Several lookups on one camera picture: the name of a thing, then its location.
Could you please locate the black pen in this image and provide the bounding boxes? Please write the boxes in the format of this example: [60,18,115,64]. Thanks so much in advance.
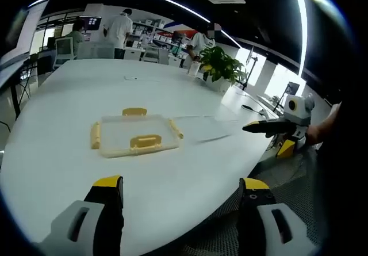
[241,104,263,113]

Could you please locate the white office chair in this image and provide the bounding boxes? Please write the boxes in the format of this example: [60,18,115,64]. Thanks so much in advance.
[52,36,78,68]

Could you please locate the white projection board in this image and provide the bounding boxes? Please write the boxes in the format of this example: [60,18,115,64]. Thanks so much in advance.
[0,0,50,71]

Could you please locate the person's dark clothing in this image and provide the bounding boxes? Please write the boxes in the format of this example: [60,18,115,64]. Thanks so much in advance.
[315,102,368,241]

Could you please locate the wall monitor screen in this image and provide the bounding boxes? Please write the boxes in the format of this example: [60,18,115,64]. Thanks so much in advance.
[79,16,103,29]

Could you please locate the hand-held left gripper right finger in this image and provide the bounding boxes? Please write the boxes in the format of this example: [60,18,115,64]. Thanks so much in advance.
[236,177,317,256]

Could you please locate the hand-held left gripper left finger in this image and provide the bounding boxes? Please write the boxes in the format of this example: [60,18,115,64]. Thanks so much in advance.
[40,175,125,256]

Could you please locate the clear container with yellow buckles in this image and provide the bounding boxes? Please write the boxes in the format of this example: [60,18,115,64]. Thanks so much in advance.
[90,107,185,159]

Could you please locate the white storage shelves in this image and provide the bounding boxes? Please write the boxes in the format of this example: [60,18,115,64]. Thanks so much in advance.
[131,19,202,51]

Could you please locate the black tripod stand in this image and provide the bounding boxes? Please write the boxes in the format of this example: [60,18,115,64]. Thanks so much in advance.
[243,45,259,91]

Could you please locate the clear plastic sheet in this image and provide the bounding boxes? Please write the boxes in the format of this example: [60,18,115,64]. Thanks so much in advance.
[172,114,240,145]

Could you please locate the black desk monitor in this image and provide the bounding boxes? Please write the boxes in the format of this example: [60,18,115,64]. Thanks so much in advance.
[286,81,300,96]

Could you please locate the black mesh chair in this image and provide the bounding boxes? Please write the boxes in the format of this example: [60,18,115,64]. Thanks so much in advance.
[183,151,321,256]

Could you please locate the green potted plant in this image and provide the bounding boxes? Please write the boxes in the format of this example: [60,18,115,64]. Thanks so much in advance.
[198,46,248,93]

